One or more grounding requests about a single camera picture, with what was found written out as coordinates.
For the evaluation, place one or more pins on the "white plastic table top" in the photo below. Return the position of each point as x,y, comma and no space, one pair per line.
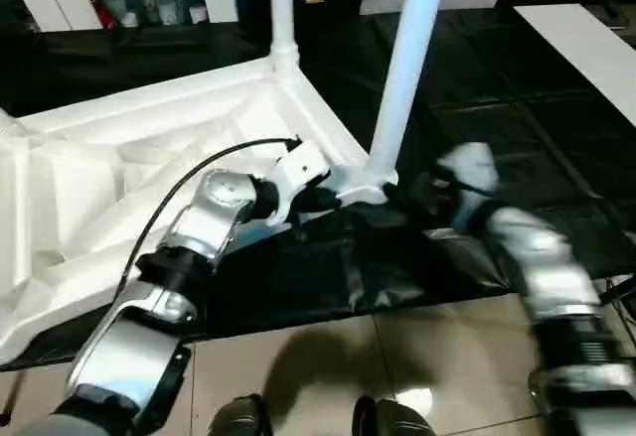
124,158

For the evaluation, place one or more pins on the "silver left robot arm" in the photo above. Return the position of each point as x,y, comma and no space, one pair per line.
208,217

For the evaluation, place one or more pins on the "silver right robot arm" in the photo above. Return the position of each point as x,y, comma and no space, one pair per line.
556,267

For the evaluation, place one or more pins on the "white flat board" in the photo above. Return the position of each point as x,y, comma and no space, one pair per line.
581,48

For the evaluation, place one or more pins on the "small white cup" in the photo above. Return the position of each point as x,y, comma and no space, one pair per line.
130,19
197,13

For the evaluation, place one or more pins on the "red bottle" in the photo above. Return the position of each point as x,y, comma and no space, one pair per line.
103,14

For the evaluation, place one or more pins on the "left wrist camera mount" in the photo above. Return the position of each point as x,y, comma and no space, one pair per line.
298,168

